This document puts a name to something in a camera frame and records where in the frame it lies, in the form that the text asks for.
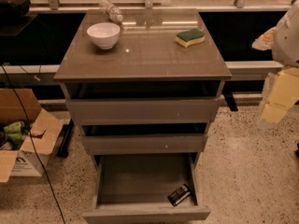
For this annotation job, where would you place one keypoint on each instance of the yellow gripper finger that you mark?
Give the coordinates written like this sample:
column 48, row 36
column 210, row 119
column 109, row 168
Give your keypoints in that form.
column 264, row 41
column 280, row 93

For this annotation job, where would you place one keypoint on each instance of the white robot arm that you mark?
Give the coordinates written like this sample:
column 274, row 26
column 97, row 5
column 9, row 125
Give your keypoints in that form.
column 285, row 47

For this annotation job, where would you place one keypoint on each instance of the grey drawer cabinet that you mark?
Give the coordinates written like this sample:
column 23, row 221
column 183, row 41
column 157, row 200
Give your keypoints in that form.
column 146, row 52

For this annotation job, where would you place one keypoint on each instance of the grey bottom drawer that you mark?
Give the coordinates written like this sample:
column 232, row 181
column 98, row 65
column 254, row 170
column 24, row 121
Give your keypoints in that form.
column 133, row 189

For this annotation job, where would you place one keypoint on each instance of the grey drawer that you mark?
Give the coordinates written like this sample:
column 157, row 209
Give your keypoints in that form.
column 133, row 189
column 143, row 103
column 145, row 138

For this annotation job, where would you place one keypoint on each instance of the grey top drawer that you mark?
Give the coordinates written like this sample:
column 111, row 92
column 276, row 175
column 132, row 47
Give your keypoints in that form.
column 143, row 103

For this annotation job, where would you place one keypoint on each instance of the grey middle drawer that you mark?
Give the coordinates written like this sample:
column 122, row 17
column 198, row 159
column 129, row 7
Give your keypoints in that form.
column 145, row 138

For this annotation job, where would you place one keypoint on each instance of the black table leg right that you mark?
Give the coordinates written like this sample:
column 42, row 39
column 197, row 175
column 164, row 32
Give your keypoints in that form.
column 229, row 98

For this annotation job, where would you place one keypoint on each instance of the black table leg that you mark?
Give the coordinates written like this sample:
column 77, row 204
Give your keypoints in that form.
column 229, row 98
column 66, row 136

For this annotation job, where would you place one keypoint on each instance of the yellow green sponge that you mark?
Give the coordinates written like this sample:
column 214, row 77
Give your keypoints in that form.
column 190, row 37

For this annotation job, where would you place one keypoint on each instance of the clear plastic water bottle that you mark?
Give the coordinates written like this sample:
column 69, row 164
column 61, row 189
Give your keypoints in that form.
column 111, row 10

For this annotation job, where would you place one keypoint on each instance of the white ceramic bowl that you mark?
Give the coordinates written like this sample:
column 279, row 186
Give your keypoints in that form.
column 104, row 35

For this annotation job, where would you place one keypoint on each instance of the black table leg left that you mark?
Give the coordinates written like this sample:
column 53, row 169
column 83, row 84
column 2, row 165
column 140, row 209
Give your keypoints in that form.
column 66, row 136

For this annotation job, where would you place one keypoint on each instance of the black object on ledge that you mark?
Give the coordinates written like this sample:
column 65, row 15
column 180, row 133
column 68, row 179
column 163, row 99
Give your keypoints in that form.
column 14, row 9

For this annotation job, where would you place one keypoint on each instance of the open cardboard box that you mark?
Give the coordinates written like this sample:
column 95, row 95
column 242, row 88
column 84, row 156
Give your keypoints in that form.
column 34, row 153

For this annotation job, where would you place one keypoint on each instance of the green bag in box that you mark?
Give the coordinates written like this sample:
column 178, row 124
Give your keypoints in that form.
column 14, row 133

